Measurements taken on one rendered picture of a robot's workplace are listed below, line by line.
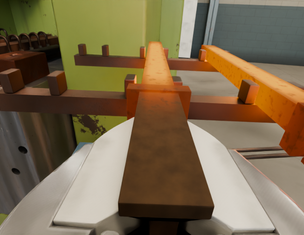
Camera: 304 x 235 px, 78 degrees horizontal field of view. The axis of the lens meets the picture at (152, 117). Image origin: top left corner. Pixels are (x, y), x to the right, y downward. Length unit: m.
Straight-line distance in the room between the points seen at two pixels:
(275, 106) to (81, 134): 0.65
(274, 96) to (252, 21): 6.38
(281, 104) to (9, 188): 0.72
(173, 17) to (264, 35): 5.79
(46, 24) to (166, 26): 0.55
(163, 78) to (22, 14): 0.99
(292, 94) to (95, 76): 0.53
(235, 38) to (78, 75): 6.05
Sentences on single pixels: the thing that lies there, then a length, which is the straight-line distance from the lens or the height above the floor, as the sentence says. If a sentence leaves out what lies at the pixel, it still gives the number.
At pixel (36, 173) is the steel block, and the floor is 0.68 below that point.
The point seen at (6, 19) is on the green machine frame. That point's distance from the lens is 1.13.
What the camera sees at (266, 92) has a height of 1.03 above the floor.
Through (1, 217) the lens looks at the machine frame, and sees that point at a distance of 0.91.
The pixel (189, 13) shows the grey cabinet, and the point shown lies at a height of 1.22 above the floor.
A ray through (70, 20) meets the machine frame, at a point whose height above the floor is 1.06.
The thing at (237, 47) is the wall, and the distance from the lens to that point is 6.53.
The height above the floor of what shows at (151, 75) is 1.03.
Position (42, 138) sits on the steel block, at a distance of 0.62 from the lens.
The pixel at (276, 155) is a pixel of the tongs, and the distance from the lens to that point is 0.61.
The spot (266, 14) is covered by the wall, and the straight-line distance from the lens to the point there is 6.64.
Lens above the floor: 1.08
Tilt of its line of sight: 28 degrees down
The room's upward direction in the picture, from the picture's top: 3 degrees clockwise
